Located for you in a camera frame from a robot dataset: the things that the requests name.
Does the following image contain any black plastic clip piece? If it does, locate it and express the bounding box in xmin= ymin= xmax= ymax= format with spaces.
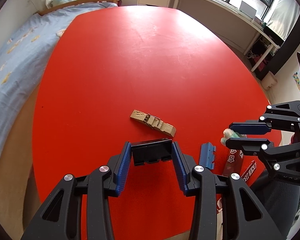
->
xmin=131 ymin=138 xmax=173 ymax=167

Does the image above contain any light blue printed blanket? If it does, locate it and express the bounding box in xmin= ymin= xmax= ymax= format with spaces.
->
xmin=0 ymin=2 xmax=118 ymax=140

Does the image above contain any blue plastic strip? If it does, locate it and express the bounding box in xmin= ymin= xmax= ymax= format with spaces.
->
xmin=198 ymin=142 xmax=217 ymax=170

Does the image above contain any wooden clothespin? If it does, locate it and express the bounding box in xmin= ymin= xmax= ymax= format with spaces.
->
xmin=129 ymin=109 xmax=177 ymax=138

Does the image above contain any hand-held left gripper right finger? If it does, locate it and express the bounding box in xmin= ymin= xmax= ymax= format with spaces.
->
xmin=172 ymin=141 xmax=285 ymax=240

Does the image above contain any white plastic pot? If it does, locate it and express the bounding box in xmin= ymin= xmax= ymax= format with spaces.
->
xmin=261 ymin=71 xmax=278 ymax=90

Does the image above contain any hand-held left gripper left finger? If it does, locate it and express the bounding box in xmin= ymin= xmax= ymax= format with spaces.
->
xmin=21 ymin=141 xmax=132 ymax=240

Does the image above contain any wooden bed frame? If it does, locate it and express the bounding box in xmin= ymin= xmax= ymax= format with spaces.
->
xmin=37 ymin=0 xmax=121 ymax=16

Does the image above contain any colourful sticker sheet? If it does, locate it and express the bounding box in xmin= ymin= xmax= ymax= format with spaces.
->
xmin=293 ymin=73 xmax=300 ymax=99

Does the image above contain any dark red snack wrapper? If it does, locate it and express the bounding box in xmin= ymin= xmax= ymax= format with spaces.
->
xmin=221 ymin=148 xmax=244 ymax=177

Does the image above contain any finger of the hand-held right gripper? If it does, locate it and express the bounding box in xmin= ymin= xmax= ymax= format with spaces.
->
xmin=225 ymin=137 xmax=300 ymax=173
xmin=228 ymin=101 xmax=300 ymax=135

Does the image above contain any white roller blind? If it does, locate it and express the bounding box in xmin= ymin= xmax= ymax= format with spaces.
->
xmin=265 ymin=0 xmax=300 ymax=41

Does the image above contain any red white lettered wrapper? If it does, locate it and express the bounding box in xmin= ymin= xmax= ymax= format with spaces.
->
xmin=240 ymin=160 xmax=258 ymax=182

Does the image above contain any white desk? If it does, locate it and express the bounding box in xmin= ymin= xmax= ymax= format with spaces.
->
xmin=172 ymin=0 xmax=282 ymax=72

